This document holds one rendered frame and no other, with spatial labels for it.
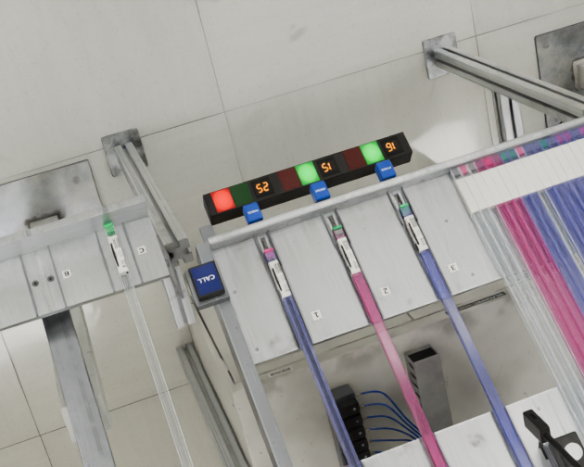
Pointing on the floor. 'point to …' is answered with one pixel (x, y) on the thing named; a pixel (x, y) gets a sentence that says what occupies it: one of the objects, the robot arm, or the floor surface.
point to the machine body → (375, 374)
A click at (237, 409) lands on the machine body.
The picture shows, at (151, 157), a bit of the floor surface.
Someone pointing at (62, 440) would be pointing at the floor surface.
